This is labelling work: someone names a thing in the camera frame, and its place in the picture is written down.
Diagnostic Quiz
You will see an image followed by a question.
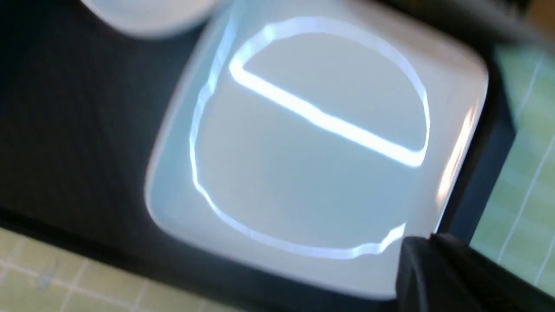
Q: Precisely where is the small white dish near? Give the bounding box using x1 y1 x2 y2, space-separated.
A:
81 0 224 38

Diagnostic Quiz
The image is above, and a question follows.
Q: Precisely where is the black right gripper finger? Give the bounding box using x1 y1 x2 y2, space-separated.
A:
395 234 555 312

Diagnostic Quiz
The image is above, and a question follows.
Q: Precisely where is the green grid table mat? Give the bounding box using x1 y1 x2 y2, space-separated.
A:
1 51 554 312

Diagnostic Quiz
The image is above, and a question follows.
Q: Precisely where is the small white rice plate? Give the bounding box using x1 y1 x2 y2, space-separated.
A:
144 0 489 299

